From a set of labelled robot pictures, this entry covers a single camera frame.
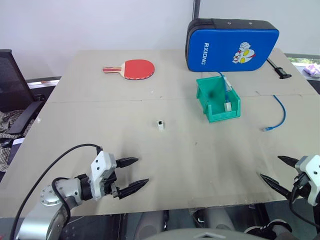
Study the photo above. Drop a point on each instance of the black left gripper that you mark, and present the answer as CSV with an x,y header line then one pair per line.
x,y
110,186

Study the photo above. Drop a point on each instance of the black upright pole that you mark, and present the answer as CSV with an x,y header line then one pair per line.
x,y
196,9

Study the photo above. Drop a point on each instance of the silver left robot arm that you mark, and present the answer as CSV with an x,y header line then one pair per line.
x,y
37,220

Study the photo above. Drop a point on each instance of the black and white sneaker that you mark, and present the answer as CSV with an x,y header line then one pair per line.
x,y
265,228

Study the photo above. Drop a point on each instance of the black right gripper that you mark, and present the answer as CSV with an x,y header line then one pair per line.
x,y
301,183

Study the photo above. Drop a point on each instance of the red table tennis paddle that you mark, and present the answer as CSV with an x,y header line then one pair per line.
x,y
137,69

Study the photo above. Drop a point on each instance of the green plastic bin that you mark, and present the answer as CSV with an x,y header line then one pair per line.
x,y
212,100

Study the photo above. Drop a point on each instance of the blue RXIONG kick pad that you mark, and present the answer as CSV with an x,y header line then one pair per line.
x,y
230,47

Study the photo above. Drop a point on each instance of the plaid cloth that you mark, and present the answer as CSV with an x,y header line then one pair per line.
x,y
10,130

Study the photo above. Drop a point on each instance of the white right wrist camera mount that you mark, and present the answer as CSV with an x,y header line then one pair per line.
x,y
311,175

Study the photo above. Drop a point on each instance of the purple patterned cloth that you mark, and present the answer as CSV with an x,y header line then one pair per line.
x,y
312,69

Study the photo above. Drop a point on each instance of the black office chair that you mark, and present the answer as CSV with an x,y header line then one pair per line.
x,y
15,85

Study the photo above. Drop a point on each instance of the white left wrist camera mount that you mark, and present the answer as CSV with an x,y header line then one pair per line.
x,y
101,170

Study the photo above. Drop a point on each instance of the grey rounded leg shape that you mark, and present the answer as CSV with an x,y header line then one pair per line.
x,y
148,225
215,218

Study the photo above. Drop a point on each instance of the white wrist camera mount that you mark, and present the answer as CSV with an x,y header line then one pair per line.
x,y
101,170
311,175

